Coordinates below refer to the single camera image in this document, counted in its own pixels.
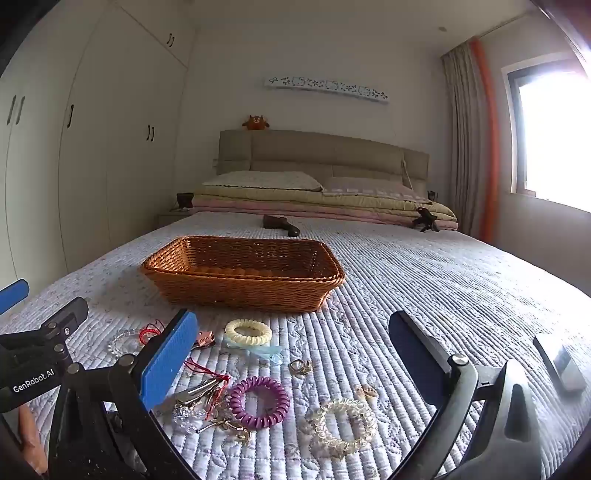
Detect window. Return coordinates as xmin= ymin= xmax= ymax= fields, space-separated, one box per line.
xmin=501 ymin=53 xmax=591 ymax=210

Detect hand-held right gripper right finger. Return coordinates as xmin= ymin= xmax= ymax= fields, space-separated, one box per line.
xmin=388 ymin=310 xmax=544 ymax=480

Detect folded yellow quilt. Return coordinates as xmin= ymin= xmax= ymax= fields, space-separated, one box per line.
xmin=193 ymin=184 xmax=458 ymax=221

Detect beige curtain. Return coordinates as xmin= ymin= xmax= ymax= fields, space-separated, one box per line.
xmin=441 ymin=41 xmax=485 ymax=238

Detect brown wicker basket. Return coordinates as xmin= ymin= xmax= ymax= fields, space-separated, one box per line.
xmin=141 ymin=236 xmax=346 ymax=313

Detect pink pillow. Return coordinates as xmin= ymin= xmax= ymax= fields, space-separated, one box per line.
xmin=322 ymin=176 xmax=419 ymax=195

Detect beige padded headboard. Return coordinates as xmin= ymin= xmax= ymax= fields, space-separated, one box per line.
xmin=218 ymin=129 xmax=430 ymax=195

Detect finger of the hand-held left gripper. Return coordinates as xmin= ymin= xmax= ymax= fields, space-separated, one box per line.
xmin=0 ymin=279 xmax=30 ymax=315
xmin=39 ymin=296 xmax=89 ymax=344

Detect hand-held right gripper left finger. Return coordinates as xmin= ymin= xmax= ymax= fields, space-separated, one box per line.
xmin=48 ymin=309 xmax=204 ymax=480

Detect light blue bow clip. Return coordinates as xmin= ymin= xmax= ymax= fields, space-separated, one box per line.
xmin=247 ymin=344 xmax=284 ymax=366

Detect white quilted floral bedspread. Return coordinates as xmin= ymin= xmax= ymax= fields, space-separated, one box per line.
xmin=0 ymin=211 xmax=591 ymax=480

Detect cream spiral hair tie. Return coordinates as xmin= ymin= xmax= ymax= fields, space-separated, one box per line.
xmin=225 ymin=318 xmax=273 ymax=348

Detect dark brown star-shaped object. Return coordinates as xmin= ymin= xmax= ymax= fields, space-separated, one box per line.
xmin=412 ymin=208 xmax=437 ymax=232

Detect clear crystal bead bracelet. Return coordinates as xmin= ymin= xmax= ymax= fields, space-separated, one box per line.
xmin=108 ymin=328 xmax=144 ymax=356

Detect clear spiral hair tie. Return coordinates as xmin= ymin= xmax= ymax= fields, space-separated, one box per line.
xmin=302 ymin=398 xmax=378 ymax=455

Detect purple spiral hair tie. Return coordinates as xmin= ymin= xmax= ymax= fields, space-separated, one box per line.
xmin=228 ymin=376 xmax=291 ymax=428

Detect person's left forearm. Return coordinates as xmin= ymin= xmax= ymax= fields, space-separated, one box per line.
xmin=18 ymin=406 xmax=49 ymax=476

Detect silver clips with red cord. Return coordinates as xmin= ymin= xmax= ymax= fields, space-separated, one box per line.
xmin=159 ymin=357 xmax=232 ymax=418

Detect red cord bracelet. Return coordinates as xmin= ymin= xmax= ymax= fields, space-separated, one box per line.
xmin=139 ymin=320 xmax=166 ymax=344

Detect white carved wall decoration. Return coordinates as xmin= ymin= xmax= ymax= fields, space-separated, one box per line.
xmin=264 ymin=75 xmax=389 ymax=104

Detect white wardrobe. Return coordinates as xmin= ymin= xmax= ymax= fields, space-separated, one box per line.
xmin=0 ymin=0 xmax=197 ymax=278

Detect orange curtain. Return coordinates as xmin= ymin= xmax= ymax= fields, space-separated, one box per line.
xmin=468 ymin=39 xmax=500 ymax=243

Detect mobile phone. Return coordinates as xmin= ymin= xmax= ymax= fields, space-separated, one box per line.
xmin=532 ymin=333 xmax=588 ymax=394

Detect white nightstand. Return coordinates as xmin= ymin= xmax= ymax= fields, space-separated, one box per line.
xmin=158 ymin=208 xmax=195 ymax=227

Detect cream floral pillow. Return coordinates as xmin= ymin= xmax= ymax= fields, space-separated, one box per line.
xmin=202 ymin=171 xmax=324 ymax=192

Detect dark brown elongated object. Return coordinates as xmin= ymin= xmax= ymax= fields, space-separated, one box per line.
xmin=263 ymin=215 xmax=301 ymax=237

